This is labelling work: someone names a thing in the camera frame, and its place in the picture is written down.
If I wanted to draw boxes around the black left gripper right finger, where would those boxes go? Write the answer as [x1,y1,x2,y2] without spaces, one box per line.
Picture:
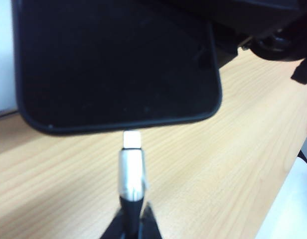
[141,201,164,239]

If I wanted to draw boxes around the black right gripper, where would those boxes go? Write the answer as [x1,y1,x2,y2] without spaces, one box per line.
[208,0,307,86]

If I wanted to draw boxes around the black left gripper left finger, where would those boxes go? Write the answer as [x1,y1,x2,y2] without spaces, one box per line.
[101,199,137,239]

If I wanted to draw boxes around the black charging cable silver plugs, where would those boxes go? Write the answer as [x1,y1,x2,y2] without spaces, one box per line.
[117,129,151,239]

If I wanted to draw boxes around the black smartphone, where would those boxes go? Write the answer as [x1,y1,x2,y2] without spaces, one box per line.
[11,0,223,136]

